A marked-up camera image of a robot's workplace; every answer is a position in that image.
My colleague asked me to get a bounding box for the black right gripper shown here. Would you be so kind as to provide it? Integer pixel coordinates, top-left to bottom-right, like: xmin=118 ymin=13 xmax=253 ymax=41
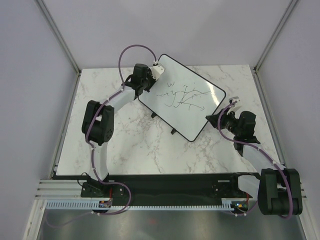
xmin=206 ymin=107 xmax=241 ymax=136

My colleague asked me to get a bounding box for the white whiteboard black frame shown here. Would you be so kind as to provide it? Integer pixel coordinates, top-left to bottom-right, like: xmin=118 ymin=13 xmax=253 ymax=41
xmin=138 ymin=54 xmax=227 ymax=142

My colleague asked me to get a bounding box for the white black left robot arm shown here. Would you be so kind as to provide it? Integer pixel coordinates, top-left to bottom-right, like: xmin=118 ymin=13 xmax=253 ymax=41
xmin=80 ymin=63 xmax=162 ymax=198

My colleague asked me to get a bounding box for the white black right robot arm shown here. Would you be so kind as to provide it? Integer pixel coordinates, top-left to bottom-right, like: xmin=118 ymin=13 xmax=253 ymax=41
xmin=206 ymin=107 xmax=303 ymax=219

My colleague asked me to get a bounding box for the black whiteboard stand foot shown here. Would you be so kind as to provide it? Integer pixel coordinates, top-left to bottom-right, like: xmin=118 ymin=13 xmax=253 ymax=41
xmin=151 ymin=112 xmax=158 ymax=119

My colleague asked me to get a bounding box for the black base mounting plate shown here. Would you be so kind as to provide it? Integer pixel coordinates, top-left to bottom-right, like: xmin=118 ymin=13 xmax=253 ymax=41
xmin=79 ymin=172 xmax=261 ymax=207

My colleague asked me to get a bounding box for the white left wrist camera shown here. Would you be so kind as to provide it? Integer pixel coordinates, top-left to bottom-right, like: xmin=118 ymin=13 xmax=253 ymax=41
xmin=150 ymin=63 xmax=165 ymax=81

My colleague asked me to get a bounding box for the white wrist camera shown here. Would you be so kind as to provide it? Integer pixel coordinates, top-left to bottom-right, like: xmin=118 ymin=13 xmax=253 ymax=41
xmin=150 ymin=63 xmax=165 ymax=81
xmin=228 ymin=96 xmax=242 ymax=113

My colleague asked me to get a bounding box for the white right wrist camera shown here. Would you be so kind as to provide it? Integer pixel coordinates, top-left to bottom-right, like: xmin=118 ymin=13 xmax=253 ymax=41
xmin=228 ymin=96 xmax=242 ymax=113

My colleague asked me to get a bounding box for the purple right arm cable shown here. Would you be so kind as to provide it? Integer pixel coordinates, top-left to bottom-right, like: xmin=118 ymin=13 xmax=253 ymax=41
xmin=217 ymin=101 xmax=295 ymax=219

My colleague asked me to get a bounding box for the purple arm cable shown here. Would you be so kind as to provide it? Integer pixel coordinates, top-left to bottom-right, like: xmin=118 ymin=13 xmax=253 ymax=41
xmin=217 ymin=101 xmax=295 ymax=219
xmin=84 ymin=44 xmax=159 ymax=216

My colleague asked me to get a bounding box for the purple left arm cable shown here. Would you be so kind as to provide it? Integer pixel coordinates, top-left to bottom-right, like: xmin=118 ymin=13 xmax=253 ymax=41
xmin=84 ymin=44 xmax=159 ymax=216

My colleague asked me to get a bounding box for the slotted grey cable duct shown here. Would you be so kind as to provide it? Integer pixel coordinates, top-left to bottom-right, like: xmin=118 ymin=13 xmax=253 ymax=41
xmin=45 ymin=197 xmax=251 ymax=210

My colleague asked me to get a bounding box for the aluminium left frame post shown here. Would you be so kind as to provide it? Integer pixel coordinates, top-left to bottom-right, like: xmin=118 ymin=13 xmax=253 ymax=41
xmin=34 ymin=0 xmax=82 ymax=76

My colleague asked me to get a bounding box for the aluminium frame post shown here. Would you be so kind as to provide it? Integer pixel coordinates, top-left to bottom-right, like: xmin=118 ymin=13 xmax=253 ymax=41
xmin=252 ymin=0 xmax=301 ymax=74
xmin=34 ymin=0 xmax=82 ymax=76

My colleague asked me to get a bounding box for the aluminium right frame post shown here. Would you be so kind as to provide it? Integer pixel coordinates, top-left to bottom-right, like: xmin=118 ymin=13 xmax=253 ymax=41
xmin=252 ymin=0 xmax=301 ymax=74

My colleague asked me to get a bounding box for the aluminium base rail extrusion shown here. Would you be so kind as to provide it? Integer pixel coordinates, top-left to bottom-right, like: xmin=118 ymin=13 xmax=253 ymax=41
xmin=35 ymin=179 xmax=82 ymax=200

